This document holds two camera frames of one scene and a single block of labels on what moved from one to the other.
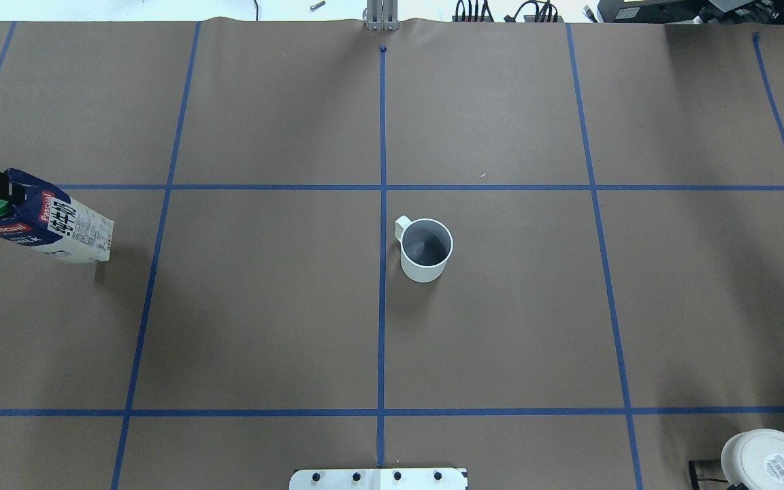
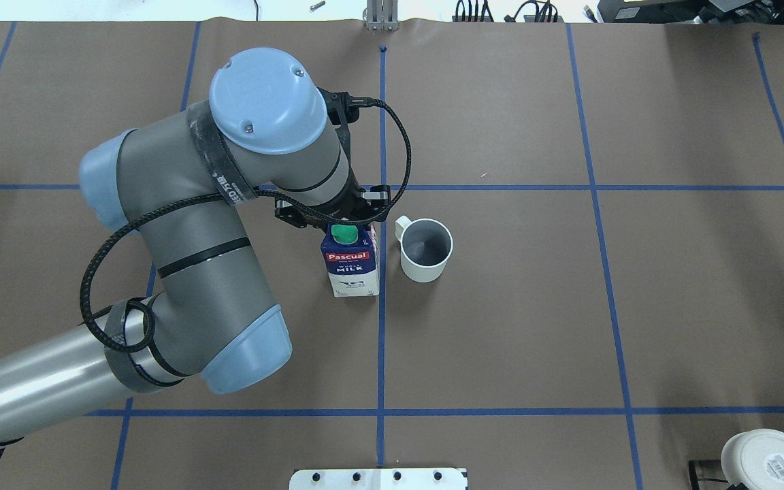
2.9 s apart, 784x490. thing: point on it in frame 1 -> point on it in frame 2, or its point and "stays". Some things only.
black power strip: [527, 18] stays
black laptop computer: [711, 11] stays
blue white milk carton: [47, 221] -> [351, 251]
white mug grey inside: [426, 245] stays
